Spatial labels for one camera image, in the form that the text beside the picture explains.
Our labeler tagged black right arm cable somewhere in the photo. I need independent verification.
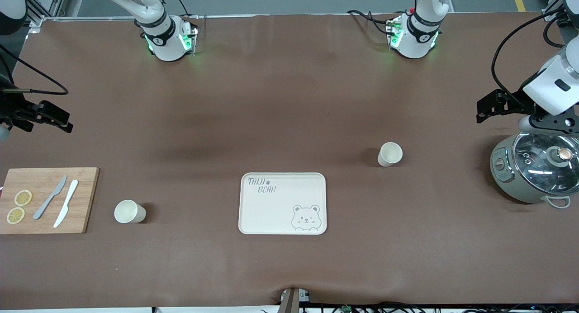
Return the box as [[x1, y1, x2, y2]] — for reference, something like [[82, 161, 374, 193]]
[[0, 45, 69, 96]]

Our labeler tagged black base cable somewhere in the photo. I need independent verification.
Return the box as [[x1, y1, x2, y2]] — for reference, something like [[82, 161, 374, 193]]
[[346, 9, 395, 36], [168, 0, 200, 20]]

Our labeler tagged black right base cable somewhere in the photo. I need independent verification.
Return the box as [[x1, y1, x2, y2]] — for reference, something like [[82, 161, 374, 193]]
[[168, 0, 200, 20]]

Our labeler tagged glass pot lid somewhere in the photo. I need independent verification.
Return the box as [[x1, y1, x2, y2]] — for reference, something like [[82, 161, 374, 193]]
[[513, 132, 579, 196]]

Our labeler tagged grey green cooking pot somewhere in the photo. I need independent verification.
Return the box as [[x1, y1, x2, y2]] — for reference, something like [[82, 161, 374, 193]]
[[490, 132, 579, 209]]

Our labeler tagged cream bear print tray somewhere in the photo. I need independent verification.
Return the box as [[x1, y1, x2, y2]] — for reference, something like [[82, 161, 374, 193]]
[[238, 172, 327, 236]]

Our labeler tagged grey plastic knife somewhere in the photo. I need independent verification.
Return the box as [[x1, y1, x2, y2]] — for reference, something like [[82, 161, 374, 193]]
[[33, 175, 68, 220]]

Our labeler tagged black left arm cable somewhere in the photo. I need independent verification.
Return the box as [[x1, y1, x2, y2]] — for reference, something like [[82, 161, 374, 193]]
[[491, 5, 570, 106]]

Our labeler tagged aluminium frame profile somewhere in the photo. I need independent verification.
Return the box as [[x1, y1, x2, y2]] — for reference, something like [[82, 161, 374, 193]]
[[26, 0, 87, 29], [542, 0, 579, 22]]

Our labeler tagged white plastic knife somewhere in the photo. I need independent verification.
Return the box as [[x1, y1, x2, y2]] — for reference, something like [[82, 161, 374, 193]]
[[53, 180, 79, 228]]

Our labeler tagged grey table edge bracket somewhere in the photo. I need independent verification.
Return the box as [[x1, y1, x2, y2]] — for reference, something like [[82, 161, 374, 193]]
[[280, 287, 311, 313]]

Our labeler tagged bamboo cutting board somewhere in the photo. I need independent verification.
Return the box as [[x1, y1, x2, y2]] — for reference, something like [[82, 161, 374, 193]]
[[0, 167, 100, 235]]

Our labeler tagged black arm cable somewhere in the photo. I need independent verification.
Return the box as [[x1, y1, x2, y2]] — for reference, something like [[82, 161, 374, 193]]
[[491, 5, 570, 106], [0, 45, 69, 96]]

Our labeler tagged white IKEA cup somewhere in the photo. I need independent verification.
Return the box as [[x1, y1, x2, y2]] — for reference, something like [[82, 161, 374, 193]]
[[114, 199, 147, 224], [377, 142, 403, 168]]

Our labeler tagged black left base cable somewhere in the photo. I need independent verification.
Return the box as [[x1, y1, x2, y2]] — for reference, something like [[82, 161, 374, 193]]
[[346, 9, 395, 36]]

